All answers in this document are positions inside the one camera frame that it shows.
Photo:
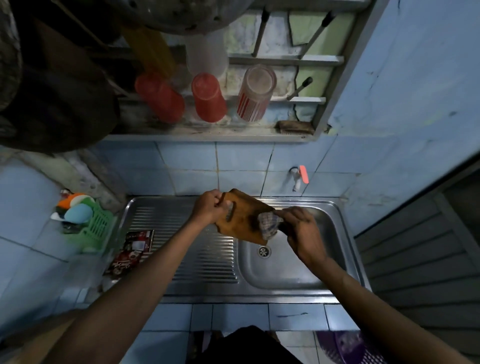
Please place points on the person's left hand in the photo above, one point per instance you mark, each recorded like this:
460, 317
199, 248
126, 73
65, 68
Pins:
206, 208

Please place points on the person's right hand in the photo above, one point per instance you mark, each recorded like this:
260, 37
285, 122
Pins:
305, 238

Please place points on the small wooden cutting board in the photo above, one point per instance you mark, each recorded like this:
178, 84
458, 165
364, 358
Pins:
242, 219

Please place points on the checked dishcloth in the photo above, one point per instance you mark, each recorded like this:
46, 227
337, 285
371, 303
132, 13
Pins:
268, 225

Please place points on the person's left forearm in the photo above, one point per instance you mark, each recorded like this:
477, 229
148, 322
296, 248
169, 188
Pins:
127, 300

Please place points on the person's right forearm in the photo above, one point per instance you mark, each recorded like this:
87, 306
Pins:
382, 315

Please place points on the person's black clothing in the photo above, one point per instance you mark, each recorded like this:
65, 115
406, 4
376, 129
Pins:
247, 347

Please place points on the stainless steel sink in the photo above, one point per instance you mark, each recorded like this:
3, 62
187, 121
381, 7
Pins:
292, 270

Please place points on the red black sachet pack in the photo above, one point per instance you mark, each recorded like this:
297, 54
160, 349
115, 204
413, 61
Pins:
131, 251

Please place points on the green plastic basket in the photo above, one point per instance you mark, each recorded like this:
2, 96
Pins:
100, 227

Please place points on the red plastic cup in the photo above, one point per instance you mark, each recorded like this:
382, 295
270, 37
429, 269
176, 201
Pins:
159, 98
209, 98

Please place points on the wooden scrub brush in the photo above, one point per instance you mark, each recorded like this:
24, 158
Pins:
294, 127

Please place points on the grey slatted wooden door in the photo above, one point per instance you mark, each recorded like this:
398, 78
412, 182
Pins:
420, 262

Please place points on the purple plastic basket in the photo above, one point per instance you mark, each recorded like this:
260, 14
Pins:
348, 347

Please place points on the red striped drinking glass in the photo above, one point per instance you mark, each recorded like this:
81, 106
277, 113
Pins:
257, 93

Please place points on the light blue plastic scoop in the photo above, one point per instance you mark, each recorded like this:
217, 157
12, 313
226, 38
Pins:
78, 213

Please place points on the orange plastic utensil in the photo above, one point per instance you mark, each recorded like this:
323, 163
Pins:
69, 200

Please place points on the white plastic cup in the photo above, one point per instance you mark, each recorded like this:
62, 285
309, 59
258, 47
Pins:
206, 54

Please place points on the yellow plastic cup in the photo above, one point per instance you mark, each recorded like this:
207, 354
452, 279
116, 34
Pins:
150, 50

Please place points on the large dark brown wok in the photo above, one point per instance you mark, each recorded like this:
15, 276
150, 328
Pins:
60, 108

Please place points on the dark round hanging pan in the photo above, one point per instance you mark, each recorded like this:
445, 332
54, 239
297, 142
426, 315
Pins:
180, 15

